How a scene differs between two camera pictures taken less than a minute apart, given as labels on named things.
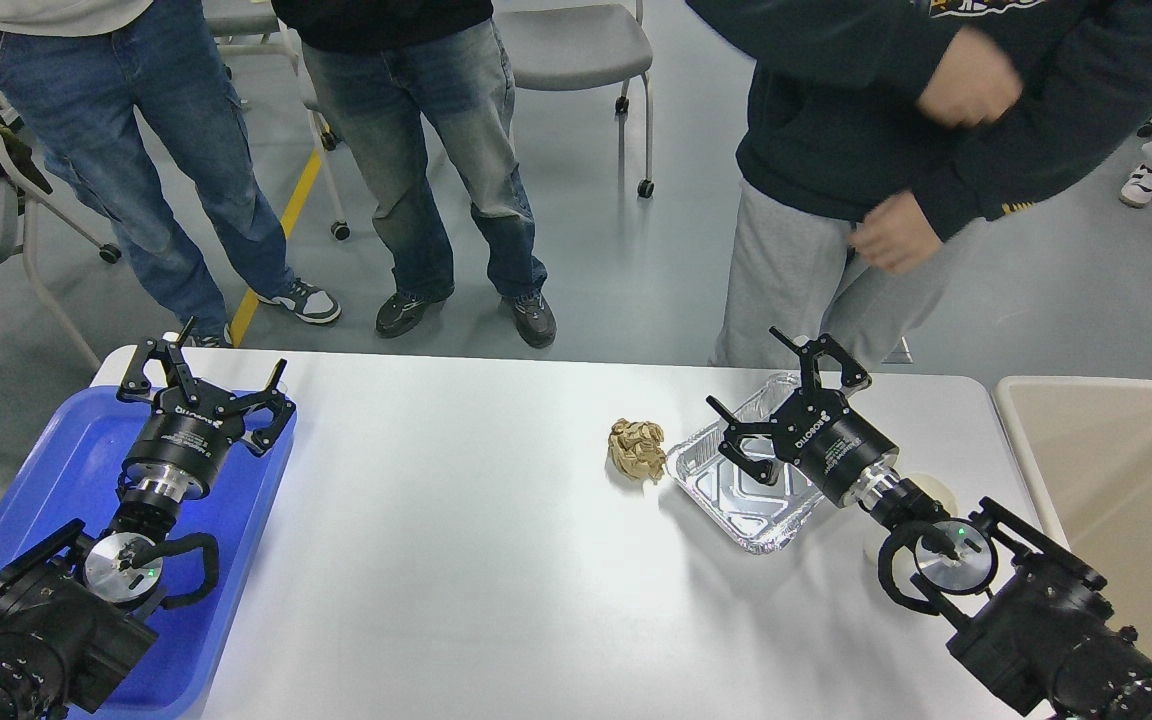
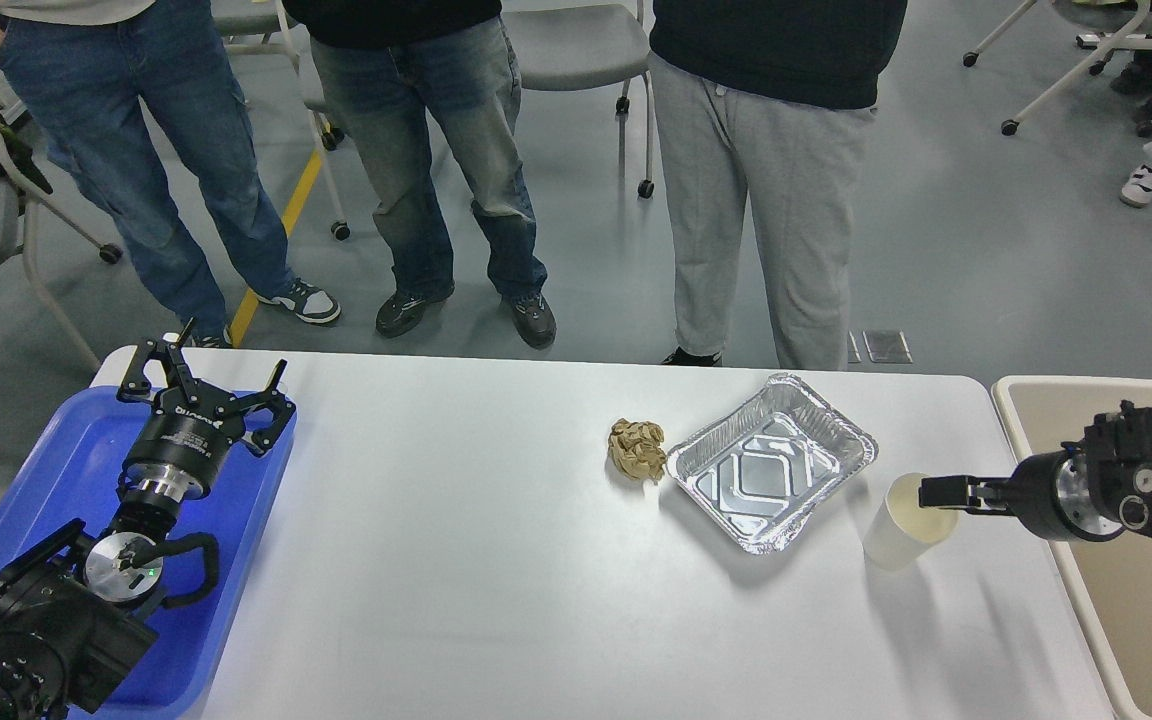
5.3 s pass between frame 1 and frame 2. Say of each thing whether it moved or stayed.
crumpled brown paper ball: stayed
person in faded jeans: stayed
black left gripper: stayed
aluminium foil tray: stayed
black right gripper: moved
